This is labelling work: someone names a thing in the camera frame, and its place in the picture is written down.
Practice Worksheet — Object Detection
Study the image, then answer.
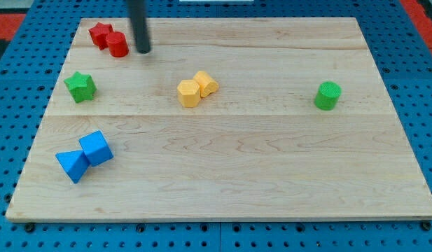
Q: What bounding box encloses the yellow hexagon block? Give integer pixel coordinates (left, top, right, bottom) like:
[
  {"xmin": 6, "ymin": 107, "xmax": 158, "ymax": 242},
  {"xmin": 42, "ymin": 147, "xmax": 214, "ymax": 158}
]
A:
[{"xmin": 177, "ymin": 79, "xmax": 201, "ymax": 108}]

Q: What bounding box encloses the red star block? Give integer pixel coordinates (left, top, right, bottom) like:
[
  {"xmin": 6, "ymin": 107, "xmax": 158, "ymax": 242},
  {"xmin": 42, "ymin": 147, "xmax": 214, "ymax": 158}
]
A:
[{"xmin": 88, "ymin": 22, "xmax": 113, "ymax": 50}]

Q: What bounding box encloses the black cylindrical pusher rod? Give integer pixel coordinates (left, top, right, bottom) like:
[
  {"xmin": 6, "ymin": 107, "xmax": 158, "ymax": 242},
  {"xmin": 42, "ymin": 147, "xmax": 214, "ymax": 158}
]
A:
[{"xmin": 127, "ymin": 0, "xmax": 151, "ymax": 54}]

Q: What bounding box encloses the yellow half-round block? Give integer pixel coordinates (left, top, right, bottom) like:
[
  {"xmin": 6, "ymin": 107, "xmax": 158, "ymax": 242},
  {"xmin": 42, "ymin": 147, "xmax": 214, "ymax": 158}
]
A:
[{"xmin": 193, "ymin": 71, "xmax": 219, "ymax": 98}]

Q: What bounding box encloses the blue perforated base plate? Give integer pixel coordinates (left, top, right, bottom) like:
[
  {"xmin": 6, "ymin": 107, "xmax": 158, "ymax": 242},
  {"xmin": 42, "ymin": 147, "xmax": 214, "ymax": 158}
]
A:
[{"xmin": 0, "ymin": 0, "xmax": 432, "ymax": 251}]

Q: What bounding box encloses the blue triangle block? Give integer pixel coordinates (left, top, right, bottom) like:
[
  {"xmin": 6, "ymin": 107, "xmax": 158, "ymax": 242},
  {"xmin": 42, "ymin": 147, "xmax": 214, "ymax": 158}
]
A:
[{"xmin": 55, "ymin": 150, "xmax": 90, "ymax": 183}]

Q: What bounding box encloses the red cylinder block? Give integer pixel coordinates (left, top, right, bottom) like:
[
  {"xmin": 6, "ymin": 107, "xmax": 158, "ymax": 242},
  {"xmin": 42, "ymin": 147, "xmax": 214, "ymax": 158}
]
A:
[{"xmin": 106, "ymin": 31, "xmax": 129, "ymax": 57}]

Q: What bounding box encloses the light wooden board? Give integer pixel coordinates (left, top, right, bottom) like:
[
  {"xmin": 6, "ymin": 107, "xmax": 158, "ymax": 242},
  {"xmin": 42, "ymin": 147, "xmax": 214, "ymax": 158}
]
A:
[{"xmin": 6, "ymin": 17, "xmax": 432, "ymax": 223}]

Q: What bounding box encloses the green cylinder block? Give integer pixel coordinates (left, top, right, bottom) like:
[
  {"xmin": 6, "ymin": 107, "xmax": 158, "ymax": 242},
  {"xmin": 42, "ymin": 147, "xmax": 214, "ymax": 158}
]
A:
[{"xmin": 314, "ymin": 81, "xmax": 342, "ymax": 111}]

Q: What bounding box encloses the green star block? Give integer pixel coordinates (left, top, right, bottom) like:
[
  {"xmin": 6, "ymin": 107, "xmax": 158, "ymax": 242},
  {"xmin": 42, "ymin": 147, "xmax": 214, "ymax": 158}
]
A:
[{"xmin": 64, "ymin": 71, "xmax": 97, "ymax": 103}]

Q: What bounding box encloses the blue cube block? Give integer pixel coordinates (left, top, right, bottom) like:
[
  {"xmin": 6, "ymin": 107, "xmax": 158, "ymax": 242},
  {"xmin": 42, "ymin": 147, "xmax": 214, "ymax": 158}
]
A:
[{"xmin": 78, "ymin": 131, "xmax": 113, "ymax": 167}]

